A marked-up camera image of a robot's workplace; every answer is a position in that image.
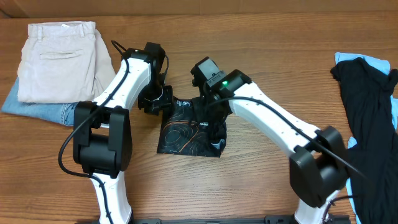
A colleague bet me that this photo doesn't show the plain black shirt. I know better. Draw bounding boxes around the plain black shirt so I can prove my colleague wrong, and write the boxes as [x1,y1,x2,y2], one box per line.
[331,58,397,223]

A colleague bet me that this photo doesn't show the folded beige pants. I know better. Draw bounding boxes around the folded beige pants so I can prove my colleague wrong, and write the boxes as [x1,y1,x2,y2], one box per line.
[17,21,116,103]

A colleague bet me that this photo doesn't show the black printed cycling jersey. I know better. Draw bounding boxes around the black printed cycling jersey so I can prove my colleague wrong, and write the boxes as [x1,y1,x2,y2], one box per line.
[157,98,227,157]

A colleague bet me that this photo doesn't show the light blue shirt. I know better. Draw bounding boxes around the light blue shirt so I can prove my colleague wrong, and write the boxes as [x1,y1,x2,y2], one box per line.
[335,52,397,224]

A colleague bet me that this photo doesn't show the folded blue jeans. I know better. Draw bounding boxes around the folded blue jeans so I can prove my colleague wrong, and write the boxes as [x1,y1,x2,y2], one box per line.
[1,78,77,126]

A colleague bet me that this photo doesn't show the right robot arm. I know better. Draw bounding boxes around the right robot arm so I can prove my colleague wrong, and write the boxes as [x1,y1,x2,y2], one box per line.
[191,57,350,223]

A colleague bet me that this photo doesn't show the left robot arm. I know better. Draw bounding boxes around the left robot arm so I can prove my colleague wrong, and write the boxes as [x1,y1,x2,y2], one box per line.
[72,41,174,223]

